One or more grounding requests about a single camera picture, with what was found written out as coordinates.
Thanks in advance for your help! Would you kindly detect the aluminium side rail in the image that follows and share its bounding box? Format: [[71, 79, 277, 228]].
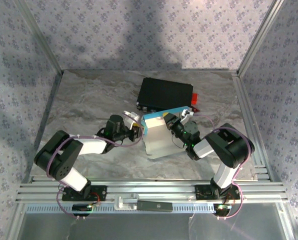
[[230, 70, 272, 182]]

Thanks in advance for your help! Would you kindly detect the aluminium frame post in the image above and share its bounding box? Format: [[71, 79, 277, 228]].
[[236, 0, 286, 76], [13, 0, 65, 76]]

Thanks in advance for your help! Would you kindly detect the white and blue paper box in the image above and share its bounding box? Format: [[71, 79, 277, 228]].
[[141, 106, 194, 161]]

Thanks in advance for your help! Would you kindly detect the small circuit board green light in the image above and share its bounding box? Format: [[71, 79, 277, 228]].
[[72, 203, 93, 217], [213, 203, 232, 217]]

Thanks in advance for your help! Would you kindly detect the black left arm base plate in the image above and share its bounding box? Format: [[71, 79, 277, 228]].
[[61, 184, 108, 202]]

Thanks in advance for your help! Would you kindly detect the dark metal side rail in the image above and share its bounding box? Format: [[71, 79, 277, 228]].
[[26, 70, 65, 182]]

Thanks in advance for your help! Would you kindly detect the grey slotted cable duct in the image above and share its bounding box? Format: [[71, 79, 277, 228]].
[[26, 203, 231, 214]]

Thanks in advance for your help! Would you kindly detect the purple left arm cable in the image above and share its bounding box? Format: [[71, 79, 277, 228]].
[[46, 111, 143, 221]]

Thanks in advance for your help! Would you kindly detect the black rectangular bar device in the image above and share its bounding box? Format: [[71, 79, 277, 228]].
[[136, 200, 173, 213]]

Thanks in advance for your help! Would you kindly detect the aluminium mounting rail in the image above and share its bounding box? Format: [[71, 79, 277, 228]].
[[15, 176, 289, 204]]

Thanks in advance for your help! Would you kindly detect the clear acrylic bracket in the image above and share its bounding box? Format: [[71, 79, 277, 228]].
[[113, 193, 140, 210]]

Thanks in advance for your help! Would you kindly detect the black ribbed carrying case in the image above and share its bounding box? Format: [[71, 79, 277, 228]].
[[136, 77, 195, 115]]

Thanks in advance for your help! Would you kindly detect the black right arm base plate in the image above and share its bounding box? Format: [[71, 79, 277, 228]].
[[195, 184, 241, 201]]

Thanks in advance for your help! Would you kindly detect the grey metal panel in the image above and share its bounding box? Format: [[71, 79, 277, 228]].
[[13, 212, 295, 240]]

